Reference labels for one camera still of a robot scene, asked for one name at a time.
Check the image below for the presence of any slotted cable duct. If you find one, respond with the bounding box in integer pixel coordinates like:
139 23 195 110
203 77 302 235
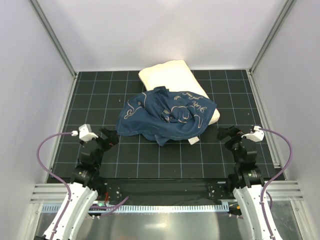
41 203 229 214

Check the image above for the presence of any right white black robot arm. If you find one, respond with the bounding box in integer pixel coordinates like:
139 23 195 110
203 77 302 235
217 126 282 240

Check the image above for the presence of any black grid mat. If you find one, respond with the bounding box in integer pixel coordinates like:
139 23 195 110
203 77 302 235
63 69 262 179

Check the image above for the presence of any right aluminium corner post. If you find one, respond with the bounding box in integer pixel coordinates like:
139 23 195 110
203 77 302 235
249 0 296 75

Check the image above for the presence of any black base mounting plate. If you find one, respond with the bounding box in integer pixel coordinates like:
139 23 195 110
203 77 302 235
74 177 256 202

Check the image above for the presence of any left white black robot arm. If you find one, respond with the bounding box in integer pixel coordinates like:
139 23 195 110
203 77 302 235
35 124 119 240

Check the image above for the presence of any aluminium corner post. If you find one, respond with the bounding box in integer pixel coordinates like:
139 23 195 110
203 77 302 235
249 0 296 75
28 0 77 78

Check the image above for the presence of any aluminium front rail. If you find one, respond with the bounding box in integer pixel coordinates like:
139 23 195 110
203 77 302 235
30 180 304 204

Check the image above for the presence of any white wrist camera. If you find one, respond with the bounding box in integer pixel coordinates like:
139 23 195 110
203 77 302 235
71 124 99 143
241 125 265 143

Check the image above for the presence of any cream white pillow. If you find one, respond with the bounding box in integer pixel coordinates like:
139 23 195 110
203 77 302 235
138 59 221 146

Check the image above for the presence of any dark blue embroidered pillowcase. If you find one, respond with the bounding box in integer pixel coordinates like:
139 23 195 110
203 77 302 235
115 86 217 146

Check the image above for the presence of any left aluminium corner post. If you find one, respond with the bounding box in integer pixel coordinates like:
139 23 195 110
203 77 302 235
28 0 77 78

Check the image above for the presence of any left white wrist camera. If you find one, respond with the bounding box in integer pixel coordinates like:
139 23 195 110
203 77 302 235
71 124 99 143

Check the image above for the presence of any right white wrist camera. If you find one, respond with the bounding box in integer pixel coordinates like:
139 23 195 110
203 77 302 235
241 125 265 143

